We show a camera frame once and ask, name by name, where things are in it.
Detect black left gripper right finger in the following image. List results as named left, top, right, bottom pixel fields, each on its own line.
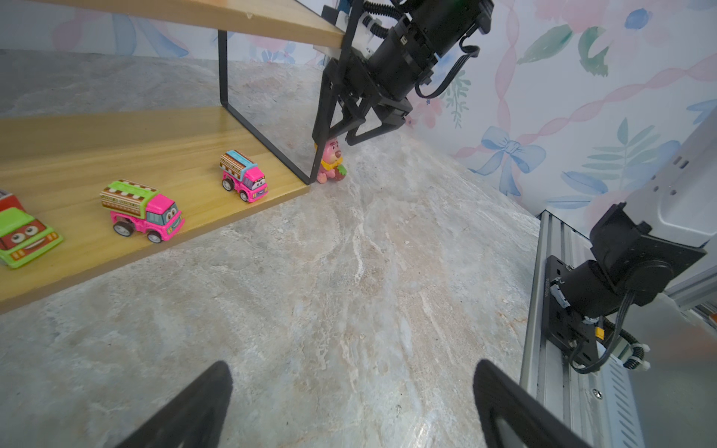
left=472, top=360, right=587, bottom=447

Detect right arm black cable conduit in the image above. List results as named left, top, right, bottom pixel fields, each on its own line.
left=357, top=0, right=483, bottom=101

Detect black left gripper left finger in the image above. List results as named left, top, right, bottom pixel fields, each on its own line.
left=119, top=360, right=233, bottom=447

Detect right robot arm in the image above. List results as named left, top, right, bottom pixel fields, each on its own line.
left=404, top=1, right=716, bottom=234

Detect wooden shelf black metal frame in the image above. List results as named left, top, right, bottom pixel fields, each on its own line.
left=1, top=1, right=361, bottom=312

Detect pink bear toy yellow petals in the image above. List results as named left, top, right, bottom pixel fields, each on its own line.
left=317, top=139, right=347, bottom=184

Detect colourful robot toy green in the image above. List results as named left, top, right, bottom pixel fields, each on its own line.
left=100, top=179, right=186, bottom=244

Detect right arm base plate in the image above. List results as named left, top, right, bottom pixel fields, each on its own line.
left=541, top=256, right=599, bottom=365

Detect colourful robot toy pink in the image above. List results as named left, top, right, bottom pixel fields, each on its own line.
left=220, top=150, right=268, bottom=203

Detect brown green robot toy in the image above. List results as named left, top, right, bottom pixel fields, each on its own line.
left=0, top=190, right=63, bottom=269

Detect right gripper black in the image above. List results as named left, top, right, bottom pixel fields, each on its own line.
left=312, top=52, right=413, bottom=147

